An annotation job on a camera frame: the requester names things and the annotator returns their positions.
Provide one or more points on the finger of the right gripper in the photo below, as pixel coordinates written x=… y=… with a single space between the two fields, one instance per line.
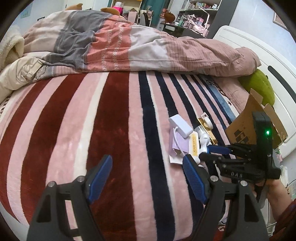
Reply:
x=224 y=150
x=213 y=161

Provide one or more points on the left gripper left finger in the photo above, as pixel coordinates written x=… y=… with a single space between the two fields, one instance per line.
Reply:
x=63 y=212

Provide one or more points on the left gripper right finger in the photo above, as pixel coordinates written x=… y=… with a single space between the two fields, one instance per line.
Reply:
x=244 y=220

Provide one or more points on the person's right hand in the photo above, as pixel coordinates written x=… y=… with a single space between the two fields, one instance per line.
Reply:
x=273 y=187

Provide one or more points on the white yellow label case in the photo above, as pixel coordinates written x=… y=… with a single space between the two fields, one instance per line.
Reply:
x=194 y=145

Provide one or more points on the brown cardboard box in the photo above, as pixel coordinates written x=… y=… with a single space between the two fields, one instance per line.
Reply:
x=242 y=129

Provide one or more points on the gold white box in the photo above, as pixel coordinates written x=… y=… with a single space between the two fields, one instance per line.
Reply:
x=208 y=127

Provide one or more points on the small white bottle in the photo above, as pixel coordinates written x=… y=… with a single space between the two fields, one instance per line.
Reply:
x=202 y=133

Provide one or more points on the purple card booklet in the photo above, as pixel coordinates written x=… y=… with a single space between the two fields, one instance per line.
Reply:
x=178 y=146

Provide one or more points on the white power adapter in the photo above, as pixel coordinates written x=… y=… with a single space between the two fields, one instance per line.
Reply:
x=182 y=126

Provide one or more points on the green plush pillow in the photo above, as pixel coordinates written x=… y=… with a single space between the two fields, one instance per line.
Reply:
x=259 y=82

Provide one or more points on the striped fleece blanket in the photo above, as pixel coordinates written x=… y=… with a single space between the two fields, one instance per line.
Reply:
x=58 y=129

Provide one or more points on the white headboard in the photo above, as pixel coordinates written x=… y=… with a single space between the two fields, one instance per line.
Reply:
x=281 y=75

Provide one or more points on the dark shelf with items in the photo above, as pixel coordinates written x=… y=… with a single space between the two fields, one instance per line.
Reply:
x=199 y=19

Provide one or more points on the beige quilted comforter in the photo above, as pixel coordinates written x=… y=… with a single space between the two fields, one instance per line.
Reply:
x=26 y=70

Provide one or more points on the pink grey striped duvet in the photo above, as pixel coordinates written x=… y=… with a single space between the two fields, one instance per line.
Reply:
x=69 y=42

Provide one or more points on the cream fluffy blanket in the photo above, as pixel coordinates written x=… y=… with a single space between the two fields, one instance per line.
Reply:
x=12 y=46

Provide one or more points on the brown plush toy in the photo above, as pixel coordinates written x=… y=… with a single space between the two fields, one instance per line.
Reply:
x=112 y=11

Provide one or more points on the pink bag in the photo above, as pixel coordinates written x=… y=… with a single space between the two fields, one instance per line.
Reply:
x=119 y=6

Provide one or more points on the white door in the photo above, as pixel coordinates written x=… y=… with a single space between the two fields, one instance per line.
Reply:
x=86 y=4

